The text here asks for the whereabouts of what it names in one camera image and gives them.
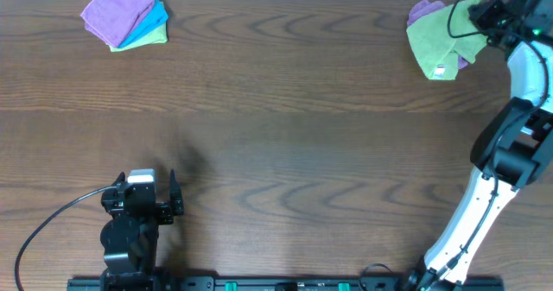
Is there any green microfibre cloth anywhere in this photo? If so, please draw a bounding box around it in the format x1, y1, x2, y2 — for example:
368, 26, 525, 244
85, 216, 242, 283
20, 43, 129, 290
406, 0, 486, 80

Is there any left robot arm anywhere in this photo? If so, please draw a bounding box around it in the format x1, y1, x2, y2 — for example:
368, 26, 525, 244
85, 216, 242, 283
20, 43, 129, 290
100, 168, 184, 291

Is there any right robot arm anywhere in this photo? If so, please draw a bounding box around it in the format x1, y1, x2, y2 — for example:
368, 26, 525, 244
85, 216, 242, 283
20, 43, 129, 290
397, 0, 552, 290

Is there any crumpled purple cloth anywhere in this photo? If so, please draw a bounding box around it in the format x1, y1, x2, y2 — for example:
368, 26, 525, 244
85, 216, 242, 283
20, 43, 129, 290
406, 0, 468, 80

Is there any folded green cloth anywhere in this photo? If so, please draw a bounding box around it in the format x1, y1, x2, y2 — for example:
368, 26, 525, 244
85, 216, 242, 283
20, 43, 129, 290
109, 23, 168, 53

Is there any folded purple cloth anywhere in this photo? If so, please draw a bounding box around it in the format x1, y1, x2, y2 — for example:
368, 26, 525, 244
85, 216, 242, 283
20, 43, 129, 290
80, 0, 156, 47

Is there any folded blue cloth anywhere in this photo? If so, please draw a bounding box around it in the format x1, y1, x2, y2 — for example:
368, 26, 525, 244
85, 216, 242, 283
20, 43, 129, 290
118, 0, 168, 49

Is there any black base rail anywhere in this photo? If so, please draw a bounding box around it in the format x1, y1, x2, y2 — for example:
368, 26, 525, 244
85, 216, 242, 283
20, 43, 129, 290
66, 275, 505, 291

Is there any left black cable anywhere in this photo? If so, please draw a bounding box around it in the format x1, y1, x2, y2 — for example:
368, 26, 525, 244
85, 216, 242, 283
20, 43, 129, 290
13, 185, 118, 291

